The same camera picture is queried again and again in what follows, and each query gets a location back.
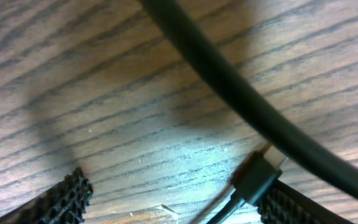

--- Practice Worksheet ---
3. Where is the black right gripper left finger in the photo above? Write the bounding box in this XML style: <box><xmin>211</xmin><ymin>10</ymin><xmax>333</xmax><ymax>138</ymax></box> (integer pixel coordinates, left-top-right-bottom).
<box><xmin>0</xmin><ymin>167</ymin><xmax>93</xmax><ymax>224</ymax></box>

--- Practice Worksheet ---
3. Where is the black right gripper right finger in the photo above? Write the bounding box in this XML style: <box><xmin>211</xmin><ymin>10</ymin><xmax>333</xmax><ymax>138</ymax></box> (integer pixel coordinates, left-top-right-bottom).
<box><xmin>257</xmin><ymin>180</ymin><xmax>353</xmax><ymax>224</ymax></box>

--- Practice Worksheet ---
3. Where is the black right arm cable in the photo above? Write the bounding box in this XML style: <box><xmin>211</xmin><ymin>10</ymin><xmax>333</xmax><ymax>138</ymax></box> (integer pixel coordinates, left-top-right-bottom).
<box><xmin>138</xmin><ymin>0</ymin><xmax>358</xmax><ymax>208</ymax></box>

